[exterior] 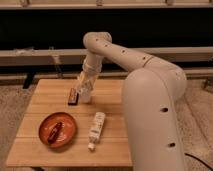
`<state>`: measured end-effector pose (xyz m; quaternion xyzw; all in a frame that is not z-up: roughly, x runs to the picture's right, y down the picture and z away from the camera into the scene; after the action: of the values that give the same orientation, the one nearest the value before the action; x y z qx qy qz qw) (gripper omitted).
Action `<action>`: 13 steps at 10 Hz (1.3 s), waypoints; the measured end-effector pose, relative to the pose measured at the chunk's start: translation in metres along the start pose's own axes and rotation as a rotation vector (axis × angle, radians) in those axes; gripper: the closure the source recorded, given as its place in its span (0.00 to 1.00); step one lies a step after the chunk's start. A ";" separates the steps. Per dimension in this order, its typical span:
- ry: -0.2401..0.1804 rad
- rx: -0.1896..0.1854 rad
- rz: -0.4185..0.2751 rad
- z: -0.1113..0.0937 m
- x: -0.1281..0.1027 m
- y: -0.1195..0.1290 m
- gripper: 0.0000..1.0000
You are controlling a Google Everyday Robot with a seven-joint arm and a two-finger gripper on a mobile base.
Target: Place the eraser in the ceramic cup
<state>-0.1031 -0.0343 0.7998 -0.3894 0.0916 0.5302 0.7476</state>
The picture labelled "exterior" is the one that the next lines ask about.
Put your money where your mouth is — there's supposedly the white plastic bottle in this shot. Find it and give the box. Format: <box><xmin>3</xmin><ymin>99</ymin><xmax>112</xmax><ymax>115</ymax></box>
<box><xmin>88</xmin><ymin>112</ymin><xmax>106</xmax><ymax>151</ymax></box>

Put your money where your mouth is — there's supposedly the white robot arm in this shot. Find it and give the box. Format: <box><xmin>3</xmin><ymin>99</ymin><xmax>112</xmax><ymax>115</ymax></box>
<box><xmin>77</xmin><ymin>32</ymin><xmax>187</xmax><ymax>171</ymax></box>

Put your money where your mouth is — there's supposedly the black cable on floor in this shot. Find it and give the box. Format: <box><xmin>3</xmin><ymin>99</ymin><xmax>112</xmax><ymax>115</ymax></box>
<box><xmin>184</xmin><ymin>152</ymin><xmax>213</xmax><ymax>171</ymax></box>

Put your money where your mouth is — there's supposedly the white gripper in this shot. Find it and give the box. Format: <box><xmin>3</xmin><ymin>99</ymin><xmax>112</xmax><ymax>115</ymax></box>
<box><xmin>76</xmin><ymin>71</ymin><xmax>98</xmax><ymax>93</ymax></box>

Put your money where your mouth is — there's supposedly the dark brown eraser block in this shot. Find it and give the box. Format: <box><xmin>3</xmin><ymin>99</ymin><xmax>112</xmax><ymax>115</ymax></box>
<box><xmin>68</xmin><ymin>88</ymin><xmax>79</xmax><ymax>105</ymax></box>

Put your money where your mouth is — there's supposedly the white ceramic cup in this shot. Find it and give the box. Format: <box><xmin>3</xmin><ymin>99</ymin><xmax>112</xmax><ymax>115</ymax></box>
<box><xmin>80</xmin><ymin>88</ymin><xmax>91</xmax><ymax>103</ymax></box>

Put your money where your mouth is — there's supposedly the dark red item on plate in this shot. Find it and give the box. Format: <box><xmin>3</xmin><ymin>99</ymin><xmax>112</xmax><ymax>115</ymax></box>
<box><xmin>47</xmin><ymin>122</ymin><xmax>62</xmax><ymax>144</ymax></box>

